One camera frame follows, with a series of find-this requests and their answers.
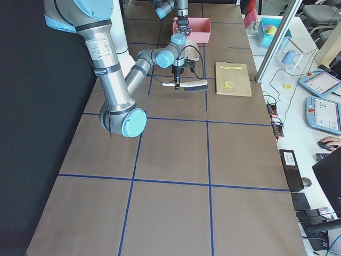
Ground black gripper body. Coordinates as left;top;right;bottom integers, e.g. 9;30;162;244
172;57;195;75
176;16;190;34

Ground white hand brush black bristles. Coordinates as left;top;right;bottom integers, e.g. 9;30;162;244
162;79;208;92

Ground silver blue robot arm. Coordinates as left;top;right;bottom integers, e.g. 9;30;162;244
150;0;192;38
44;1;189;137

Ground pink plastic bin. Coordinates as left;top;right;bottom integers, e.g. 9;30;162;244
172;17;211;44

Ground person hand on mouse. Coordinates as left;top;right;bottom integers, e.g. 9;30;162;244
321;136;341;151

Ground lower toy lemon slice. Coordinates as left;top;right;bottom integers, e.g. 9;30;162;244
224;81;233;88

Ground yellow plastic toy knife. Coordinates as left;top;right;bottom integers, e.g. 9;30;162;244
219;66;242;70

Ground wooden cutting board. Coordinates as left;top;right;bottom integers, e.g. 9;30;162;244
215;62;252;97

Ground teal storage box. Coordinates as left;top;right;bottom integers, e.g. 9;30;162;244
257;17;281;46

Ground yellow tape roll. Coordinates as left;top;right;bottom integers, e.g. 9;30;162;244
265;25;277;36

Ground blue cup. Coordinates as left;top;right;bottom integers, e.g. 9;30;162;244
281;50;296;66

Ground clear acrylic stand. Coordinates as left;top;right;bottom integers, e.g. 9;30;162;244
271;37;316;71

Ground loose lemon slice on desk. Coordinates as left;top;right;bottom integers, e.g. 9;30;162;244
283;84;291;90

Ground far blue teach pendant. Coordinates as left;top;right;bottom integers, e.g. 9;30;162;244
298;71;340;98

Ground blue teach pendant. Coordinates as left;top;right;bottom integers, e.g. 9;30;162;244
305;96;340;135
298;71;340;98

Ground near blue teach pendant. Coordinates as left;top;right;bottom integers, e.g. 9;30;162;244
305;96;340;135

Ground black rectangular box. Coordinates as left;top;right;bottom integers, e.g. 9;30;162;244
279;149;304;193

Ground black computer mouse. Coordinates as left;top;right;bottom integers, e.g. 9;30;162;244
318;141;338;151

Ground black laptop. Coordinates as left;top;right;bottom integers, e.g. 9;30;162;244
312;150;340;217

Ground aluminium frame post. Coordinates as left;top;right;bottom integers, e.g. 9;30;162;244
255;0;302;83

